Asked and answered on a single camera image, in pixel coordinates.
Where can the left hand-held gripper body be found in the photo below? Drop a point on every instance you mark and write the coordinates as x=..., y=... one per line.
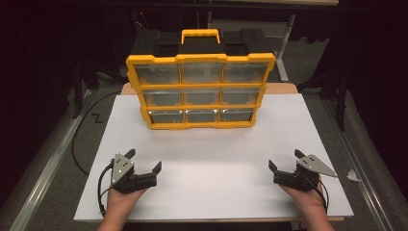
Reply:
x=122, y=168

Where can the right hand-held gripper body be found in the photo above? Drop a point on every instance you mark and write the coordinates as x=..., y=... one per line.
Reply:
x=309, y=166

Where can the person's left hand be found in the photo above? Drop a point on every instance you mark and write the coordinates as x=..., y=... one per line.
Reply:
x=123, y=200

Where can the person's right hand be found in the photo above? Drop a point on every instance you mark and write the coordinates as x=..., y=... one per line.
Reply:
x=304, y=199

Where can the white paper scrap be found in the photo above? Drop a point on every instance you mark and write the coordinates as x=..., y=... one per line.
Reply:
x=352, y=175

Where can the dark metal stand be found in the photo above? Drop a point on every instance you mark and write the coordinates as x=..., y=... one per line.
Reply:
x=341, y=96
x=77, y=93

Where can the set of clear plastic drawers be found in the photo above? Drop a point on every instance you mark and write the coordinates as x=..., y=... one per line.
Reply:
x=202, y=73

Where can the yellow and black organizer case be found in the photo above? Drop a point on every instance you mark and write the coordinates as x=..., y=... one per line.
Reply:
x=200, y=59

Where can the metal floor rail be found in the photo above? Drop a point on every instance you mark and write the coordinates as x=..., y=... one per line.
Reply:
x=359, y=166
x=48, y=166

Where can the white metal frame stand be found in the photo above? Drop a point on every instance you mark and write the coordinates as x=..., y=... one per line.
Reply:
x=284, y=54

